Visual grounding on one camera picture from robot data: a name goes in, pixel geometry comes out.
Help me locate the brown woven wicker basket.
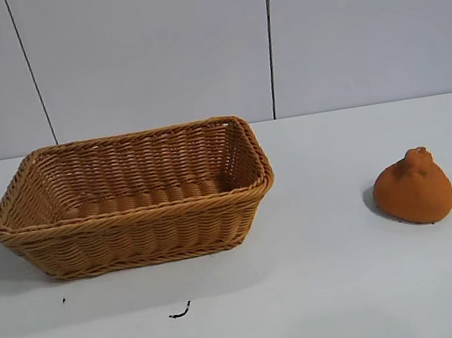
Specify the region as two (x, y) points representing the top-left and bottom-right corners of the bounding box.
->
(0, 108), (286, 291)

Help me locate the orange fruit with knobbed top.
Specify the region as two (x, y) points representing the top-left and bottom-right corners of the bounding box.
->
(367, 141), (452, 233)

